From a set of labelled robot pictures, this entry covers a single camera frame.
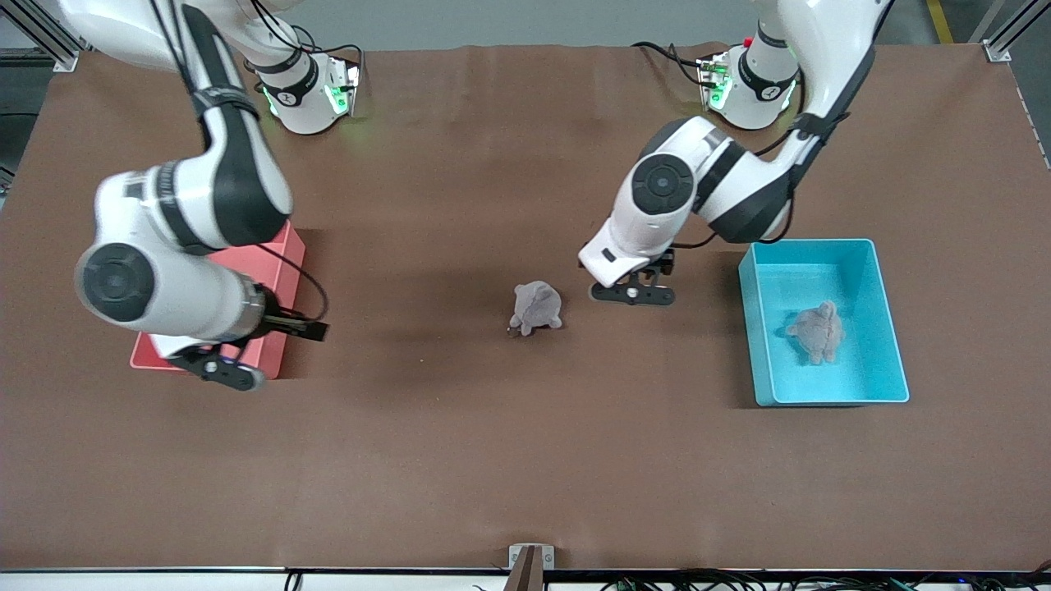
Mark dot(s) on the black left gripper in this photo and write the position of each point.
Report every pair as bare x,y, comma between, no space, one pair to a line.
667,263

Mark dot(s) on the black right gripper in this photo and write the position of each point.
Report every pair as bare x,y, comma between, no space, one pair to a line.
285,323

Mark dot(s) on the grey plush toy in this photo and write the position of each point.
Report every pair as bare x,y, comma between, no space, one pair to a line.
535,308
815,332

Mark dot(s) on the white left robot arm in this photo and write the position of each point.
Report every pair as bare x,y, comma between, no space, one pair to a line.
657,193

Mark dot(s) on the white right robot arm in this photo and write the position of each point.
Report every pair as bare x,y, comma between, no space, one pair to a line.
164,287

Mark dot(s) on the pink plastic box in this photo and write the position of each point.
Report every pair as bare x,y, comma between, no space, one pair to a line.
289,256

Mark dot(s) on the blue plastic box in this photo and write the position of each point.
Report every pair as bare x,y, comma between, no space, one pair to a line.
862,369

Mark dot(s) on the silver base connector plate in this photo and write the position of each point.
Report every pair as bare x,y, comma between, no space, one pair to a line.
710,78
351,82

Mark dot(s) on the brown table mat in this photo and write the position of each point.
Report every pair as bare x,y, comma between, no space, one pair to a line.
525,443

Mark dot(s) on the white table edge rail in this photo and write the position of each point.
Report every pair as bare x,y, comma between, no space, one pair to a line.
164,581

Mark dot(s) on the metal mounting bracket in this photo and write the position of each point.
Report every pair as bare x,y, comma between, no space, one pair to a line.
546,556

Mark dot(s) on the brown camera post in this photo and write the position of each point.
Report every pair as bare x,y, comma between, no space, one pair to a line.
525,574

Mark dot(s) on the aluminium frame profile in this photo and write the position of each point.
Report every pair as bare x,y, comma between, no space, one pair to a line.
64,59
998,51

